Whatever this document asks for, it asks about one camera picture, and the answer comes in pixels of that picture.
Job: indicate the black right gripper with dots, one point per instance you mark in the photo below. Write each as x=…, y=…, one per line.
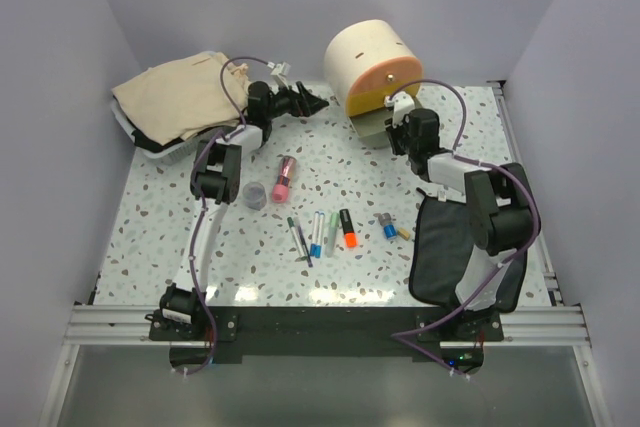
x=393, y=133

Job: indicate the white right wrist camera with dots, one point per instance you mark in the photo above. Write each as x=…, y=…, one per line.
x=400, y=104

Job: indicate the purple thin pen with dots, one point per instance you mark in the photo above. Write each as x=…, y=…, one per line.
x=307, y=255

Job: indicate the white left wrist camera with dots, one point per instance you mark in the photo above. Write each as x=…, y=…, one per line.
x=279, y=70

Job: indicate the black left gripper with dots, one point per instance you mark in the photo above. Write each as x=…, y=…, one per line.
x=303, y=103

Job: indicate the pink capped glitter tube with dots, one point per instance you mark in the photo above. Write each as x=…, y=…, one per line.
x=282, y=186

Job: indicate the white basket under bag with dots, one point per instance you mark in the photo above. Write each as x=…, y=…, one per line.
x=170, y=155

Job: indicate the clear purple small jar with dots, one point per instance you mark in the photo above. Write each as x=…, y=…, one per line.
x=254, y=196

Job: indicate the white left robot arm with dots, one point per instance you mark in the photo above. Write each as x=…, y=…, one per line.
x=215, y=184

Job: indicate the light green highlighter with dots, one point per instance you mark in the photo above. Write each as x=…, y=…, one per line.
x=332, y=234

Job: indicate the beige cloth bag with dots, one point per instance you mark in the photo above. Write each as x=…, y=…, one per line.
x=180, y=98

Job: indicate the green capped white marker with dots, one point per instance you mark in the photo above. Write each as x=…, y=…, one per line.
x=296, y=238

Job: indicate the blue grey small cylinder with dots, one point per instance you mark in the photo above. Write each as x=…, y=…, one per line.
x=387, y=225

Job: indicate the grey bottom drawer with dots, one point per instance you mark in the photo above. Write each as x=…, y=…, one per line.
x=381, y=128

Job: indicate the dark grey cloth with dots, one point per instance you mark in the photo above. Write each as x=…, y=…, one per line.
x=442, y=250

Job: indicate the cream round drawer organizer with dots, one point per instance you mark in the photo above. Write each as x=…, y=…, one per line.
x=366, y=62

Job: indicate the aluminium front rail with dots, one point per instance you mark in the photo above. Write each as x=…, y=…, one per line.
x=529, y=326

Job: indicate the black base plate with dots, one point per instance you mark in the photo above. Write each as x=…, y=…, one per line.
x=290, y=331

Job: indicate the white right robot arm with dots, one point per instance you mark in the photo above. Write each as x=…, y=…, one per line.
x=503, y=220

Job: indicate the orange black highlighter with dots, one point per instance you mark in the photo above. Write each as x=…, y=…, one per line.
x=348, y=228

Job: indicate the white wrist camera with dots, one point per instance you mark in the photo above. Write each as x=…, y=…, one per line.
x=279, y=70
x=400, y=104

